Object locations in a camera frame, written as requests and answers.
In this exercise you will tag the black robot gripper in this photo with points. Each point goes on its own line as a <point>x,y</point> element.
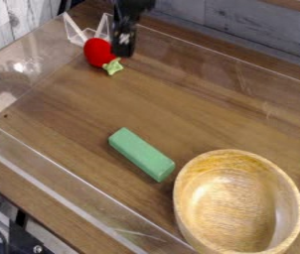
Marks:
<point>127,11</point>

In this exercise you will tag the red plush strawberry toy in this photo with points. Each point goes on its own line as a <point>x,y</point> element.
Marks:
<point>96,50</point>

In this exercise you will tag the green rectangular block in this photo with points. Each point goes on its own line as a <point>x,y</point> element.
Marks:
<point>143,155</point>

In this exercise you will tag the wooden oval bowl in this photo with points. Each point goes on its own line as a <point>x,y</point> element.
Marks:
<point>236,204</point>

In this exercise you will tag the black clamp with bolt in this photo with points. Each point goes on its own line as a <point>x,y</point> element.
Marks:
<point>23,242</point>

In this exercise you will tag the clear acrylic corner bracket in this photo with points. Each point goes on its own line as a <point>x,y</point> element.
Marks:
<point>78,35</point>

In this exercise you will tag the clear acrylic front wall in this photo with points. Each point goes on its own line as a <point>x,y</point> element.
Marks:
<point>94,223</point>

